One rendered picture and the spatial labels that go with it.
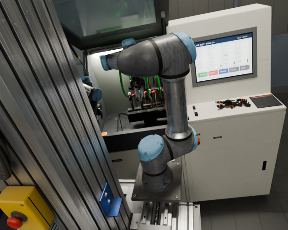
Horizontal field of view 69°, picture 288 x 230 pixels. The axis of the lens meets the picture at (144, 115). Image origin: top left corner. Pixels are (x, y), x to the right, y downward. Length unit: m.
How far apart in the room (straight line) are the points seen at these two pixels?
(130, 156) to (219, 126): 0.70
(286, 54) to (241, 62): 2.04
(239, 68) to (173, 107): 0.98
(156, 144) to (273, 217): 1.55
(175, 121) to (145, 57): 0.31
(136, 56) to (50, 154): 0.37
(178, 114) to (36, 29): 0.55
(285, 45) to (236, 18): 2.03
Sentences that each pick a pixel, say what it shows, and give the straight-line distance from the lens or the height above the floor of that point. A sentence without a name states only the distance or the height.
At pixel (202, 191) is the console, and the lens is 2.04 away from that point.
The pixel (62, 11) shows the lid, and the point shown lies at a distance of 1.32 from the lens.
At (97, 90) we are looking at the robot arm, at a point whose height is 1.37.
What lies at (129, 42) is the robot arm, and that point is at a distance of 1.16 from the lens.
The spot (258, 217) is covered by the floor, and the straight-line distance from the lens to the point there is 2.21.
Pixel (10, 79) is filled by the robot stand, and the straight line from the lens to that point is 0.46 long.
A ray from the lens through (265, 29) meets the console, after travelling 1.76.
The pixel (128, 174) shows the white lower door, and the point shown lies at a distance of 1.82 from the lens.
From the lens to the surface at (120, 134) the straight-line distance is 1.55.
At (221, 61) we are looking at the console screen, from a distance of 1.66.
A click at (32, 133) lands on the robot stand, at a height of 1.62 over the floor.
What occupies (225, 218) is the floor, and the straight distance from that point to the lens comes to 2.16.
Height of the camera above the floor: 1.84
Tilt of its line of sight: 32 degrees down
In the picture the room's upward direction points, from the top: 12 degrees counter-clockwise
